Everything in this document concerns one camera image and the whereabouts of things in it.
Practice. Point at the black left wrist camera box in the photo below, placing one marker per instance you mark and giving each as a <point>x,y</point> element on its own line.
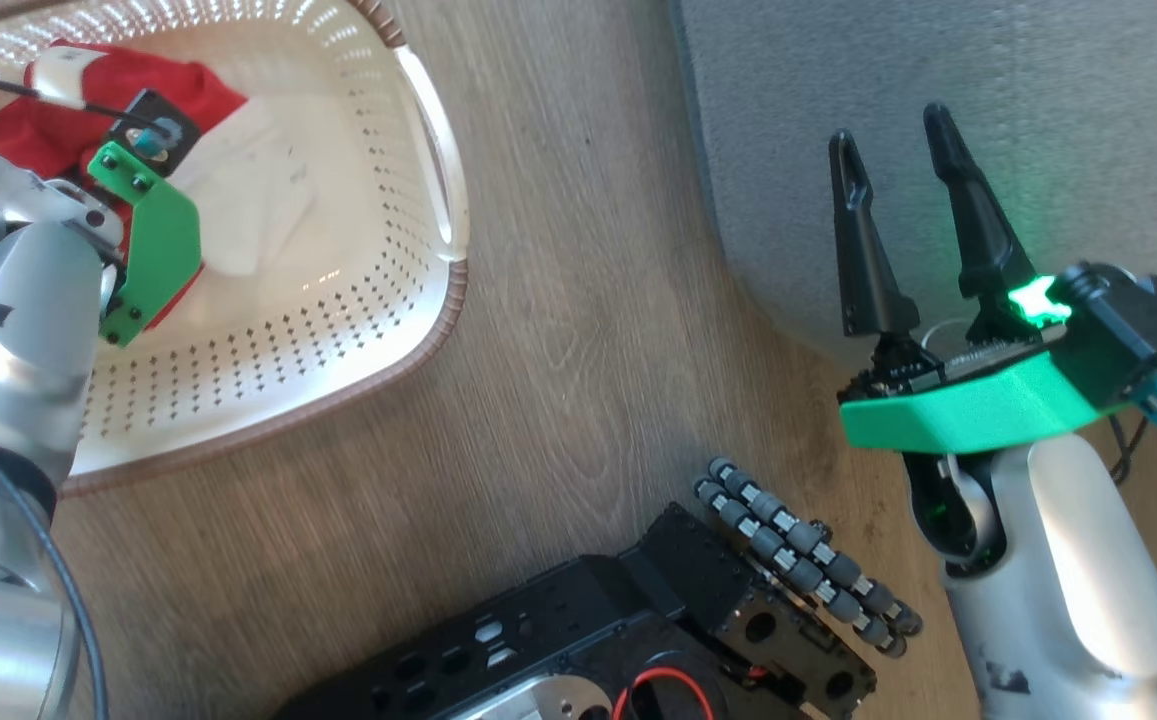
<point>170,115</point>

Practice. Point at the grey roller omni wheel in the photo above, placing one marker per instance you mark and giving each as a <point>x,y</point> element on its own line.
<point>808,560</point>

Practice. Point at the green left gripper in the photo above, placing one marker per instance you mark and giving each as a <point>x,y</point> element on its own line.
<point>160,240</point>

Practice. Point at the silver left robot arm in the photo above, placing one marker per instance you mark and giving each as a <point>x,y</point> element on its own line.
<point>8,330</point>

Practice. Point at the red Bulls 23 jersey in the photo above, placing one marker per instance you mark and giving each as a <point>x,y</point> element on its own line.
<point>48,135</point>

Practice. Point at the teal left camera plug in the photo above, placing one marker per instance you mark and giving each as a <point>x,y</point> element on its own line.
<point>153,140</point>

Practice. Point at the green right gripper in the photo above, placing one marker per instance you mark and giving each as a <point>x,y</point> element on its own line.
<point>978,410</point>

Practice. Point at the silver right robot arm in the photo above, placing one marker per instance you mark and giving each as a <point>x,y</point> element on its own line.
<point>1068,580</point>

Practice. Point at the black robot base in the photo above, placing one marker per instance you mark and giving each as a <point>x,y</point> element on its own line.
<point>588,620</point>

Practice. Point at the grey fabric sofa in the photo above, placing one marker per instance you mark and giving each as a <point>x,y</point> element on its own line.
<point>1038,100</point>

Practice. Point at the white perforated laundry basket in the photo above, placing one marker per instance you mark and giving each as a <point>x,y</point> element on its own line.
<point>338,330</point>

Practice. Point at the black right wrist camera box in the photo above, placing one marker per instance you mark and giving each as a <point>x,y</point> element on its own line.
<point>1128,330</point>

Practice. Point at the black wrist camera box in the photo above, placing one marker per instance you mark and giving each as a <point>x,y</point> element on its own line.
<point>170,115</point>
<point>1128,330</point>

